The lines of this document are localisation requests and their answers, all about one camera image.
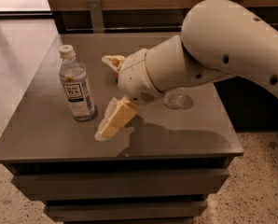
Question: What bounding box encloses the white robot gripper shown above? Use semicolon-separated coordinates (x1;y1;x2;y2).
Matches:
94;49;163;142

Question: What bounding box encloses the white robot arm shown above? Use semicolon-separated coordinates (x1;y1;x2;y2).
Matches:
95;0;278;141

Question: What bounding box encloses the blue label tea bottle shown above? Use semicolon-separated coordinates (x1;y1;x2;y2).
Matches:
59;45;95;121

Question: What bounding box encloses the horizontal metal rail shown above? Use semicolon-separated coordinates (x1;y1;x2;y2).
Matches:
65;23;278;33

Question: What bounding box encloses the clear plastic water bottle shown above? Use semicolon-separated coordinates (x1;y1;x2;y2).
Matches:
163;88;186;109

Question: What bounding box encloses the left metal wall bracket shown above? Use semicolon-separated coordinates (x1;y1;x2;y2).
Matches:
88;0;104;34

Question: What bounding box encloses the grey drawer cabinet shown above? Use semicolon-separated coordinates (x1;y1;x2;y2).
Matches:
0;47;243;224

